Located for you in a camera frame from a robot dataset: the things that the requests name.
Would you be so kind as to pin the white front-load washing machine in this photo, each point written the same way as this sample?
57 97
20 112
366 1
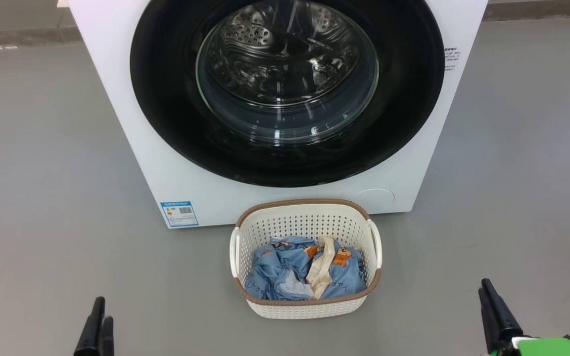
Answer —
191 198

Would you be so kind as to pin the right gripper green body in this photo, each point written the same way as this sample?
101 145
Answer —
547 348

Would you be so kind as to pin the round drain filter cover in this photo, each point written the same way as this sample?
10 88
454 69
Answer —
373 200

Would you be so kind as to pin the cream perforated basket brown rim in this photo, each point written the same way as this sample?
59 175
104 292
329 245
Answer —
309 217

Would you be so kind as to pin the cream cloth garment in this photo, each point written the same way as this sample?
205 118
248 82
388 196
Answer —
320 269

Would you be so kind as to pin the washing machine door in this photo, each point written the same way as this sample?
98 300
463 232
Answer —
166 99

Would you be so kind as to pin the blue bear-print garment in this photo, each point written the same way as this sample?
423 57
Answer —
270 272

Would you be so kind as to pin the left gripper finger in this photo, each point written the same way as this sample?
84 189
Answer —
107 341
89 338

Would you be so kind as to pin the black text notice sticker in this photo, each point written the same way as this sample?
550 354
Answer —
452 58

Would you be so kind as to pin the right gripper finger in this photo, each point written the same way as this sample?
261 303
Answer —
489 331
505 324

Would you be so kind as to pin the blue energy label sticker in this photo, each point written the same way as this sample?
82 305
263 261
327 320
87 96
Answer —
179 214

